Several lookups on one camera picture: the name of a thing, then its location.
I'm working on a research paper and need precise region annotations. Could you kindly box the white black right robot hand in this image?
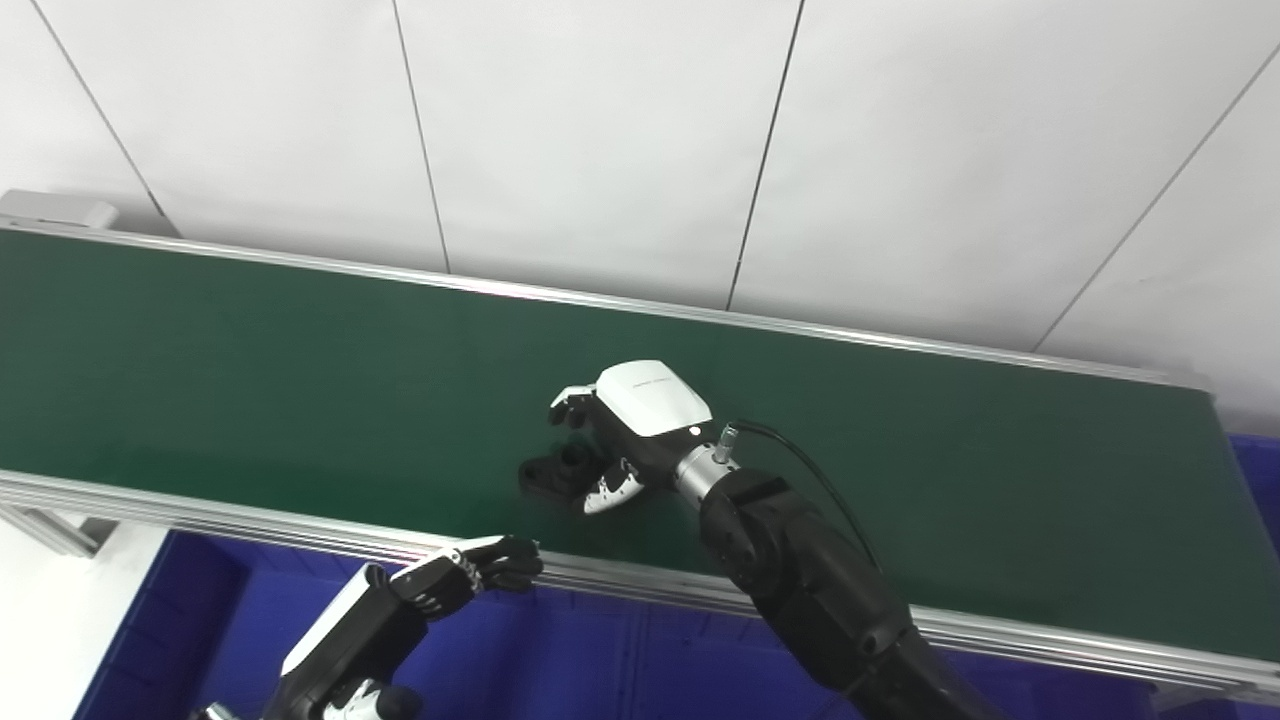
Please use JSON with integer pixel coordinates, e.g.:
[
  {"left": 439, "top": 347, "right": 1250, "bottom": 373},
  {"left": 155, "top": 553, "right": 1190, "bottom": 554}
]
[{"left": 548, "top": 359, "right": 717, "bottom": 517}]

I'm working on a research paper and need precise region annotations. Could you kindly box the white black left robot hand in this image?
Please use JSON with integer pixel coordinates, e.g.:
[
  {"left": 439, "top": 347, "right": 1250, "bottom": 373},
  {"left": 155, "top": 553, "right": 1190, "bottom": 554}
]
[{"left": 262, "top": 535, "right": 545, "bottom": 720}]

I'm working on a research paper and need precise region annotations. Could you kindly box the blue plastic bin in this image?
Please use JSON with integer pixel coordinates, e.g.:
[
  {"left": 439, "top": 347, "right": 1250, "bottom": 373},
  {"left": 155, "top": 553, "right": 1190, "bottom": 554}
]
[
  {"left": 70, "top": 528, "right": 641, "bottom": 720},
  {"left": 628, "top": 585, "right": 1166, "bottom": 720},
  {"left": 1150, "top": 432, "right": 1280, "bottom": 720}
]

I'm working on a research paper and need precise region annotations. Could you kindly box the white conveyor end housing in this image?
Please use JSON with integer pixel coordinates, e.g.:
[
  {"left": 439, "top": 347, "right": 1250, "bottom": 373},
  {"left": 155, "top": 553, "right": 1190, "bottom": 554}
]
[{"left": 0, "top": 188, "right": 122, "bottom": 232}]

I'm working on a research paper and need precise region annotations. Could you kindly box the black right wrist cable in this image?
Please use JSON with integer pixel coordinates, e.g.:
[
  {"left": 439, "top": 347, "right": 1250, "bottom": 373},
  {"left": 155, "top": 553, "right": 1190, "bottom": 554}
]
[{"left": 711, "top": 419, "right": 883, "bottom": 573}]

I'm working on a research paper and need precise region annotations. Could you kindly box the green conveyor belt aluminium frame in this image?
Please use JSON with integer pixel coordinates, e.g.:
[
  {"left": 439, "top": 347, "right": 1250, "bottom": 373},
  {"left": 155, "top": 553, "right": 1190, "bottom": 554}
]
[{"left": 0, "top": 215, "right": 1280, "bottom": 707}]

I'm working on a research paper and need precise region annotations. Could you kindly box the aluminium conveyor support bracket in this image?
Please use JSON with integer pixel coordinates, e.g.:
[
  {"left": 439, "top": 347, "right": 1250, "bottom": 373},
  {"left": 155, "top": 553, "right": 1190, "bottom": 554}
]
[{"left": 0, "top": 500, "right": 105, "bottom": 558}]

